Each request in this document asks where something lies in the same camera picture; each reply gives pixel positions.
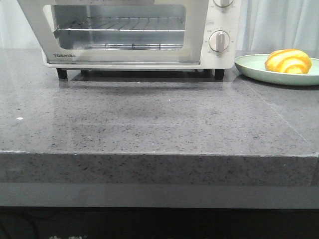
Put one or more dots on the oven glass door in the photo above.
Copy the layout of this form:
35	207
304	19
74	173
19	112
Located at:
119	54

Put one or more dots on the yellow croissant bread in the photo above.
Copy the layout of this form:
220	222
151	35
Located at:
290	61

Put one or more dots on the lower oven knob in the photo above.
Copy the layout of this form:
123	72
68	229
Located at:
219	41

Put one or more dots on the oven knob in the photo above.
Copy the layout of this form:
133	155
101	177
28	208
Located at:
223	3
219	41

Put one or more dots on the white toaster oven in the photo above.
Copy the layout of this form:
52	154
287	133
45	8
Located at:
219	59

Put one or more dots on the upper oven knob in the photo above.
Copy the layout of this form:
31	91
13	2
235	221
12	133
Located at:
223	3

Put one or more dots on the light green plate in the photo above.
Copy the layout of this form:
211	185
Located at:
253	66

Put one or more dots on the oven wire rack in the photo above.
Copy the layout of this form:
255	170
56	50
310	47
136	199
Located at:
125	24

